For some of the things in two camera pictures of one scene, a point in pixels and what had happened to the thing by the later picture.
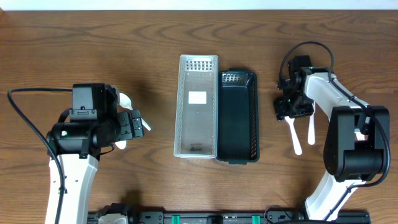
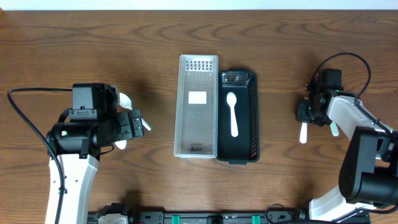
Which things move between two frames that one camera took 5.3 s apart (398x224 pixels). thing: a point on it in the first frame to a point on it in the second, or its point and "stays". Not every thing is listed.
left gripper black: x=135 y=124 stays
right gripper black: x=292 y=110 to x=302 y=111
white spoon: x=121 y=144 stays
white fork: x=311 y=130 to x=303 y=132
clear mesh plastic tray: x=196 y=134 stays
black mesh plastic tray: x=238 y=140 stays
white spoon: x=296 y=144 to x=231 y=99
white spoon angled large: x=124 y=100 stays
